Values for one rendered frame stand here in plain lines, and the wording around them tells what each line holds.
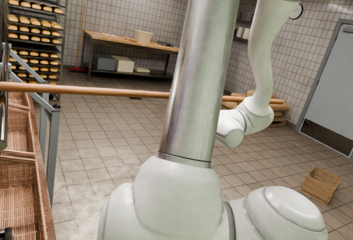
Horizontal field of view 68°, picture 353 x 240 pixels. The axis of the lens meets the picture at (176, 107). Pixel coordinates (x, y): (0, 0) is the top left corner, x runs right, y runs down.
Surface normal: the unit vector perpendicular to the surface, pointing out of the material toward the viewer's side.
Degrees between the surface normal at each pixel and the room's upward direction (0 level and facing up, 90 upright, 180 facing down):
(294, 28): 90
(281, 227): 51
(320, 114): 90
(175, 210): 61
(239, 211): 13
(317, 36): 90
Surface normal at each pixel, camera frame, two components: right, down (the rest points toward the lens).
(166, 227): 0.01, -0.19
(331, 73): -0.84, -0.02
